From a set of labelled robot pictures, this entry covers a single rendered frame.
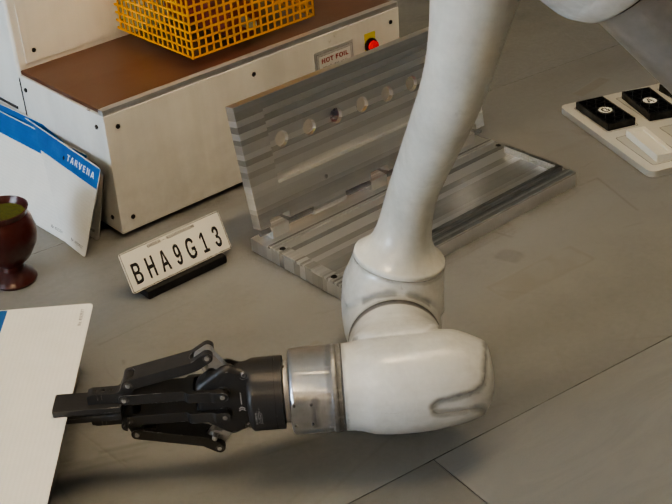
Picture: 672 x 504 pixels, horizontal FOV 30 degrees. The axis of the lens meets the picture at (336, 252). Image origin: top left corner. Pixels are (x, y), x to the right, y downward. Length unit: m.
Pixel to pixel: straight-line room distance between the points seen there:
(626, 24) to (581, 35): 1.47
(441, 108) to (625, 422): 0.44
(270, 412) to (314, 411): 0.04
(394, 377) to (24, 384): 0.40
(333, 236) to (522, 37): 0.82
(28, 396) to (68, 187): 0.53
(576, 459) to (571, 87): 0.97
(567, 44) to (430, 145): 1.20
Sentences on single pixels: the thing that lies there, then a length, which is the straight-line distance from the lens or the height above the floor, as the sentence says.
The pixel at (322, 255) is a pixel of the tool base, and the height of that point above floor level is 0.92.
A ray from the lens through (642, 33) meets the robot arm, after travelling 0.94.
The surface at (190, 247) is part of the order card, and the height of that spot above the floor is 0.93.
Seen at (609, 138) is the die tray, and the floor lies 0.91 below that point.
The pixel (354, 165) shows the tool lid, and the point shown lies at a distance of 1.78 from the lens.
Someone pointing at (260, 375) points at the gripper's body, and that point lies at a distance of 1.27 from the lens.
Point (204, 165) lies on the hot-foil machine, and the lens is 1.84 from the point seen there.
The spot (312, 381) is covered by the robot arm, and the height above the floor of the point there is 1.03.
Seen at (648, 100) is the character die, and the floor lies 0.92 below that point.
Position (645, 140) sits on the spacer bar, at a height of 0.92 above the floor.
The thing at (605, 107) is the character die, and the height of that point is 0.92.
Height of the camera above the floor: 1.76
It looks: 30 degrees down
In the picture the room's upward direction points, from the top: 4 degrees counter-clockwise
